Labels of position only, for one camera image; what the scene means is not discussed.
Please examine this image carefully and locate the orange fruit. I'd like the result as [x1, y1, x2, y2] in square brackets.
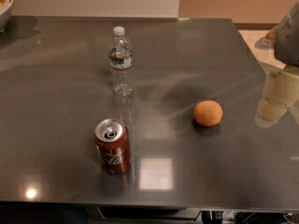
[193, 101, 223, 127]

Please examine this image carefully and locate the red coke can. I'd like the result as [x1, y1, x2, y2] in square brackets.
[94, 119, 132, 175]

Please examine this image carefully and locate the clear plastic water bottle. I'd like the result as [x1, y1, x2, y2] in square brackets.
[109, 26, 134, 97]

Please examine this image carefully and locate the metal bowl with fruit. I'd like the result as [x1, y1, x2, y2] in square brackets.
[0, 0, 14, 33]

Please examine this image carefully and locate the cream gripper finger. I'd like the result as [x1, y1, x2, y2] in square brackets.
[255, 65, 299, 128]
[255, 26, 278, 49]

